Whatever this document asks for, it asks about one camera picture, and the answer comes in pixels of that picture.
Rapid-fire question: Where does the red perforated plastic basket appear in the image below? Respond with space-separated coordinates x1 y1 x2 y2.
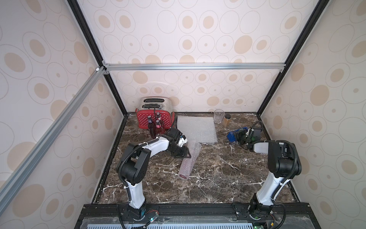
136 109 175 129

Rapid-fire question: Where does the horizontal aluminium bar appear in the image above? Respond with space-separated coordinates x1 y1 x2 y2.
97 63 286 72

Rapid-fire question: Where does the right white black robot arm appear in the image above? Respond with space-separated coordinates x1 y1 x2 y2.
232 121 302 220

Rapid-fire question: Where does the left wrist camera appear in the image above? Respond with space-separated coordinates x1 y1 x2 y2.
177 135 188 147

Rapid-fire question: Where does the single bubble wrap sheet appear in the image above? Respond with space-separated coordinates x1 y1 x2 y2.
178 141 202 180

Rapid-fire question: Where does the silver toaster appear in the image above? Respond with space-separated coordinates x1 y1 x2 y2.
135 97 173 113

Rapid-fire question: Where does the blue tape dispenser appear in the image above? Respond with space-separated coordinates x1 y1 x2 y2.
227 130 247 142

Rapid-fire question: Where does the red drink bottle front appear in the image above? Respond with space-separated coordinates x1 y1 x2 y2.
178 158 194 180

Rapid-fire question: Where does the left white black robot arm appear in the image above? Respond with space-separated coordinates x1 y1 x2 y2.
116 118 192 220

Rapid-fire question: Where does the brown spice jar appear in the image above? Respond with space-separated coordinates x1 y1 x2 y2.
222 114 231 127

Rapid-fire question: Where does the left diagonal aluminium bar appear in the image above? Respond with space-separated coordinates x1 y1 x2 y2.
1 66 105 214

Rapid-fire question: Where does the clear drinking glass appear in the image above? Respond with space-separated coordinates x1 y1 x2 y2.
213 109 225 124

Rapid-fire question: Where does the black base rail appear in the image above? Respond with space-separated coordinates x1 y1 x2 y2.
75 202 320 229

